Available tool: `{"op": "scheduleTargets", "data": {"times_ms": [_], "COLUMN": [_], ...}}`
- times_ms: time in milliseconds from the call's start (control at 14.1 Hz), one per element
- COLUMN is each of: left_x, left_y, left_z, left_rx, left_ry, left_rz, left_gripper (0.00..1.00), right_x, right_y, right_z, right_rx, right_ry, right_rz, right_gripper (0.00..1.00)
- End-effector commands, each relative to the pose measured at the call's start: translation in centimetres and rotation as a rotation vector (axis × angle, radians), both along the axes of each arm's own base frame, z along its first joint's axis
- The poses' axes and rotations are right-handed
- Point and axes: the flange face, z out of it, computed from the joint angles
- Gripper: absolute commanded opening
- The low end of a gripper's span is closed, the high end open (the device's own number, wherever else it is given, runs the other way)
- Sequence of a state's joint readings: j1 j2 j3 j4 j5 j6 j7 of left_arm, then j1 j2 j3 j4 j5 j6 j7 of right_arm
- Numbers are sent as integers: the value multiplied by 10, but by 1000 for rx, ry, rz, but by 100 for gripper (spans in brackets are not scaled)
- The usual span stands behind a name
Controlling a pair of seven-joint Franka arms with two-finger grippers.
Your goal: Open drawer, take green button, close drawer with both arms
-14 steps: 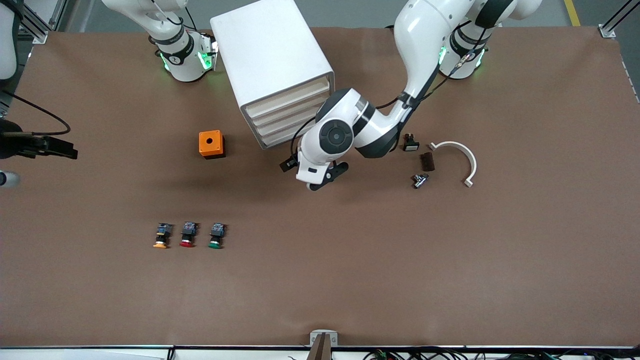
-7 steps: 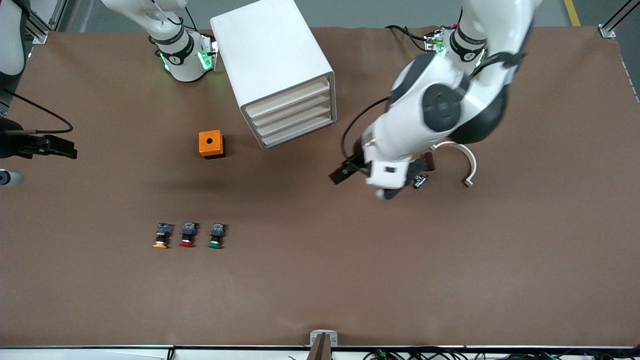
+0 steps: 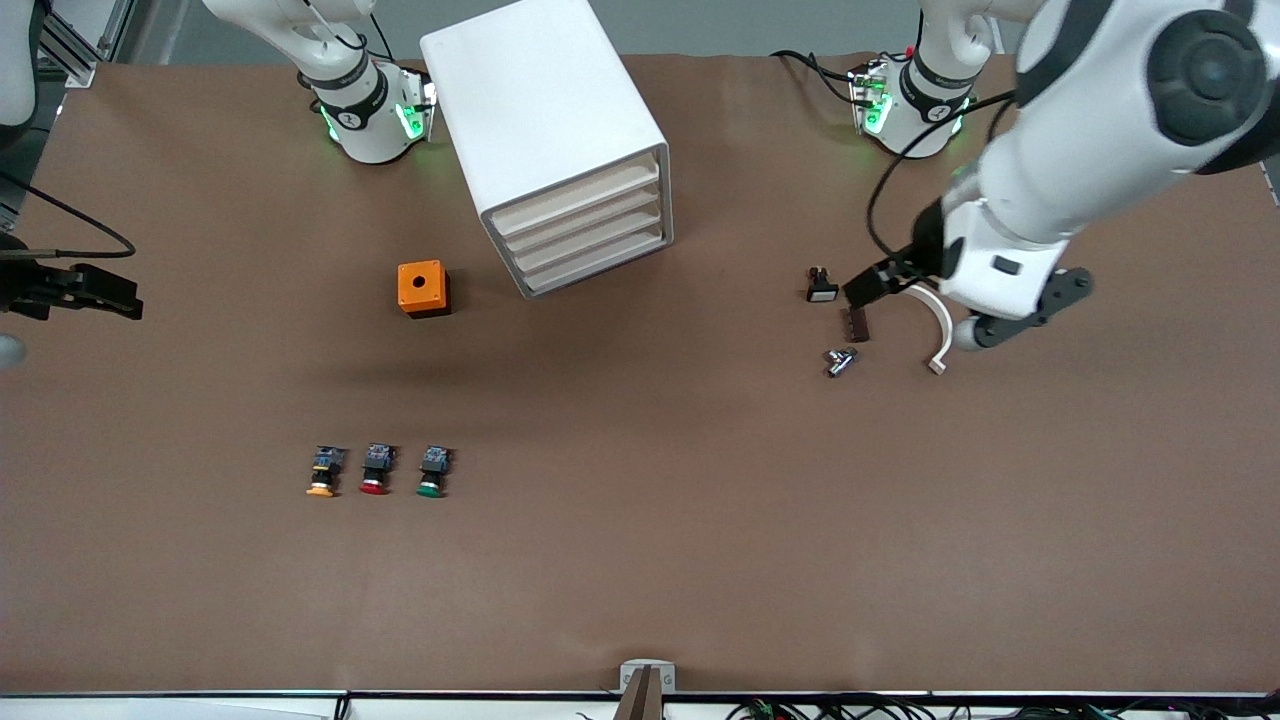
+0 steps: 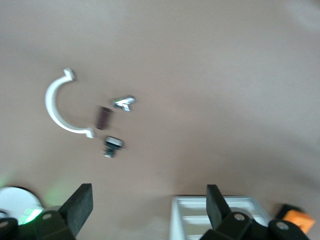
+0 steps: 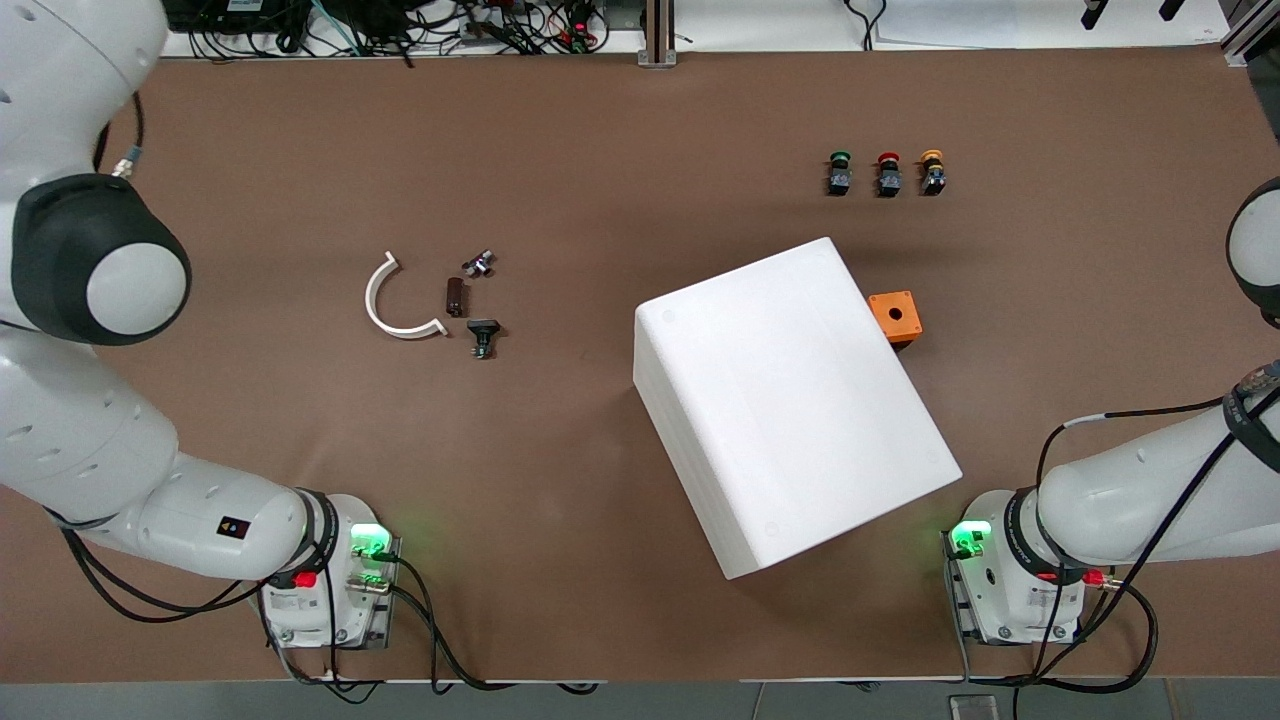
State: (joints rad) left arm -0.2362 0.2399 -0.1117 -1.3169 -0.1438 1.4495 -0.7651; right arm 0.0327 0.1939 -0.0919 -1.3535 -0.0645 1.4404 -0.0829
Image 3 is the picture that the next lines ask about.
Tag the brown terminal strip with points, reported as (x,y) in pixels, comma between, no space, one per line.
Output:
(858,324)

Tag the white drawer cabinet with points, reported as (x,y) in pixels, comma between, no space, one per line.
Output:
(540,100)

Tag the small black white switch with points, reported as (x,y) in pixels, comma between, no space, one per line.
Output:
(821,288)

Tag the green mushroom push button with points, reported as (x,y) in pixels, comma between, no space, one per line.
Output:
(434,470)

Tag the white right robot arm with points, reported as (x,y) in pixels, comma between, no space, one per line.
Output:
(365,110)

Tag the brown table cover sheet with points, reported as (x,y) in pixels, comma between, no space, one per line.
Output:
(640,560)

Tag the red mushroom push button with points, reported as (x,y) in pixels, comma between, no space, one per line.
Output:
(377,470)

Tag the silver key switch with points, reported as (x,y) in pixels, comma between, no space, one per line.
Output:
(842,362)

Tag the white curved plastic bracket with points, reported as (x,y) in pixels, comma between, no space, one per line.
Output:
(945,320)

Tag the yellow mushroom push button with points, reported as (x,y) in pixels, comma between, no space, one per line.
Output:
(324,472)

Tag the metal table edge bracket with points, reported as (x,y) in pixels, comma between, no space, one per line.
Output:
(648,675)

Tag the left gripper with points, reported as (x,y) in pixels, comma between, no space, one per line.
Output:
(922,248)

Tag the aluminium frame post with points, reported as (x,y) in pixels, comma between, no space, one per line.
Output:
(78,72)

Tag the orange button enclosure box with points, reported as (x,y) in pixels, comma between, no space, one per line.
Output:
(420,285)

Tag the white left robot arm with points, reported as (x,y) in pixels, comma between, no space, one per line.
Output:
(1100,130)

